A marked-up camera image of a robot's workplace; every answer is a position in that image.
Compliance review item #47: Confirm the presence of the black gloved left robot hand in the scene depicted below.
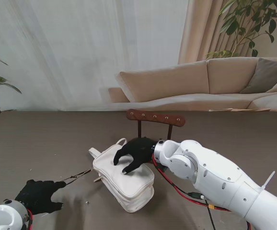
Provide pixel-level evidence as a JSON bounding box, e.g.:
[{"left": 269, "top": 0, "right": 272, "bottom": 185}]
[{"left": 14, "top": 179, "right": 67, "bottom": 216}]

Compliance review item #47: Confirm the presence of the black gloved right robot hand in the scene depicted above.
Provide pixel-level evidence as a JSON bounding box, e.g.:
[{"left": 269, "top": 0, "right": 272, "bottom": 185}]
[{"left": 113, "top": 137, "right": 158, "bottom": 175}]

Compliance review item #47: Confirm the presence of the white leather bag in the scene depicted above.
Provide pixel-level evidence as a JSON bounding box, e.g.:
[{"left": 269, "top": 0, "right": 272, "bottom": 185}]
[{"left": 57, "top": 138, "right": 155, "bottom": 214}]

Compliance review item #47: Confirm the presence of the brown wooden jewelry stand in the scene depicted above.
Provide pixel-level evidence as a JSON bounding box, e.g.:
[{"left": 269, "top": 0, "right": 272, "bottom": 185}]
[{"left": 126, "top": 109, "right": 186, "bottom": 142}]

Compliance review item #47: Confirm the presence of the beige sofa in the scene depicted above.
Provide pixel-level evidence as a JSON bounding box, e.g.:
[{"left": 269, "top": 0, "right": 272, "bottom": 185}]
[{"left": 108, "top": 57, "right": 277, "bottom": 120}]

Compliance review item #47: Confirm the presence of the white sheer curtain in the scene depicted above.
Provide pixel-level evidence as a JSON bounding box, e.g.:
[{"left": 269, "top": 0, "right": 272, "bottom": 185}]
[{"left": 0, "top": 0, "right": 189, "bottom": 112}]

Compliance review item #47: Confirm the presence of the beige curtain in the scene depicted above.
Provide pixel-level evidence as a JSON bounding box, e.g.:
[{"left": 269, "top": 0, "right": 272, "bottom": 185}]
[{"left": 178, "top": 0, "right": 259, "bottom": 65}]

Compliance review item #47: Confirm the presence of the white zip tie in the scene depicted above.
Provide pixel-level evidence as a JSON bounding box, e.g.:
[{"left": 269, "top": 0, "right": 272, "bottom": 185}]
[{"left": 259, "top": 170, "right": 276, "bottom": 191}]

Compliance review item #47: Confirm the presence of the grey cushion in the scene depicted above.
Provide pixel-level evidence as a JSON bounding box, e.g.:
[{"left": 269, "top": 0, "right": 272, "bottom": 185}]
[{"left": 239, "top": 57, "right": 277, "bottom": 94}]

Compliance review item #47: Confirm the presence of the tall leafy ficus plant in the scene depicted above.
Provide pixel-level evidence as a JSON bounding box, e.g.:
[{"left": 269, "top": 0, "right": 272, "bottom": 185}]
[{"left": 205, "top": 0, "right": 277, "bottom": 59}]

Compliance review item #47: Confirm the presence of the red left arm cable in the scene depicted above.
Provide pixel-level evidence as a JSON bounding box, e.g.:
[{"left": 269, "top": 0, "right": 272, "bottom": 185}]
[{"left": 27, "top": 208, "right": 34, "bottom": 230}]

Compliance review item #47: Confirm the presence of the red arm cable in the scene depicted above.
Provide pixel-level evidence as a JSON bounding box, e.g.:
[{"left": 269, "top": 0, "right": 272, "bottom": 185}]
[
  {"left": 27, "top": 208, "right": 34, "bottom": 230},
  {"left": 151, "top": 154, "right": 252, "bottom": 230}
]

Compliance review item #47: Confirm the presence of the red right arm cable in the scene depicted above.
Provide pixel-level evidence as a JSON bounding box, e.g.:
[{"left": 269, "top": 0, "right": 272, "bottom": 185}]
[{"left": 151, "top": 154, "right": 252, "bottom": 230}]

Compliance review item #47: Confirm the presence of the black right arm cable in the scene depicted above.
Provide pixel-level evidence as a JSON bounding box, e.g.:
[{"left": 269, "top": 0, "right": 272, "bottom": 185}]
[{"left": 187, "top": 191, "right": 217, "bottom": 230}]

